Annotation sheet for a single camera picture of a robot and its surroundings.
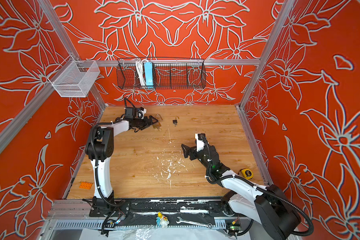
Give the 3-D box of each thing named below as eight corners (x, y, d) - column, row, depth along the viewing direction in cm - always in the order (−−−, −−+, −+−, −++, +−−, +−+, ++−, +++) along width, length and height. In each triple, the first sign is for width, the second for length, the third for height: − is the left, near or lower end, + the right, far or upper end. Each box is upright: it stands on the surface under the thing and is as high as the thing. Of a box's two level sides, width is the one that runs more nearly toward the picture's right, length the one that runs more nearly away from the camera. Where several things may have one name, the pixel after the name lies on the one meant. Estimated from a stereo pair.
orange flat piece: (79, 189, 82) (77, 188, 81) (82, 183, 85) (79, 181, 83) (90, 189, 82) (88, 188, 81) (93, 183, 85) (91, 181, 83)
